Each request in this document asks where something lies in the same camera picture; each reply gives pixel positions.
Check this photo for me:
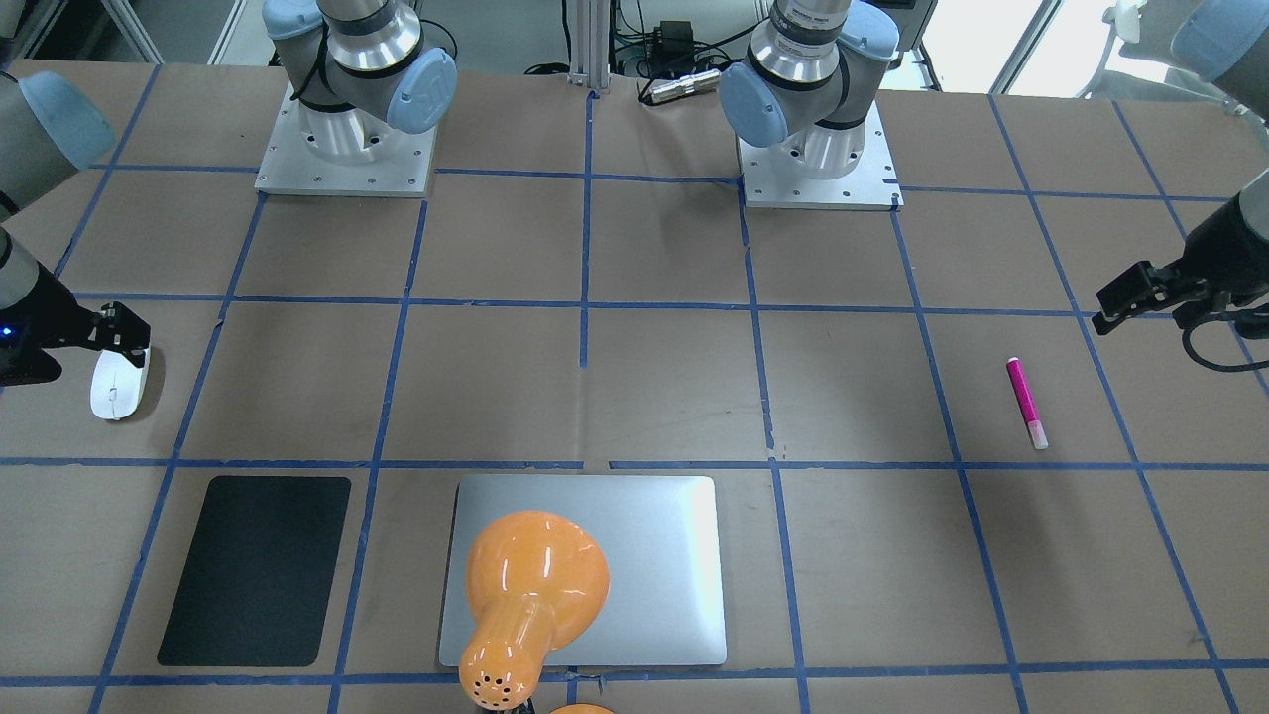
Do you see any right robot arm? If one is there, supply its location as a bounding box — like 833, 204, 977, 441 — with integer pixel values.
1, 1, 458, 399

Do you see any orange desk lamp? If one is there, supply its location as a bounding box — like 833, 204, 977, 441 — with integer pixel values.
458, 510, 610, 713

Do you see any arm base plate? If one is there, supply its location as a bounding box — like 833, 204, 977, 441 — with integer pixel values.
736, 103, 905, 211
254, 93, 438, 199

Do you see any silver closed laptop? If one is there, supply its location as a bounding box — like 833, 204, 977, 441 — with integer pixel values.
438, 474, 727, 667

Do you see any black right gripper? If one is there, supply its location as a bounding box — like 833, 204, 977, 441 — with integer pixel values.
1, 261, 154, 388

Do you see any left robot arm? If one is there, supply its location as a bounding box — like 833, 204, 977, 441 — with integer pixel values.
720, 1, 1268, 339

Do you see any black mousepad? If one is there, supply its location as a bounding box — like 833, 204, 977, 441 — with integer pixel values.
156, 476, 352, 667

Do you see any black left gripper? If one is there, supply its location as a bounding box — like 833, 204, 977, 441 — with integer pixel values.
1093, 188, 1268, 337

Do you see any pink marker pen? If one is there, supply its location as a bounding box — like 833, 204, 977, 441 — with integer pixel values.
1005, 356, 1049, 451

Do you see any white computer mouse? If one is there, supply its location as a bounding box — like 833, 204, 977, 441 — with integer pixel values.
89, 347, 151, 421

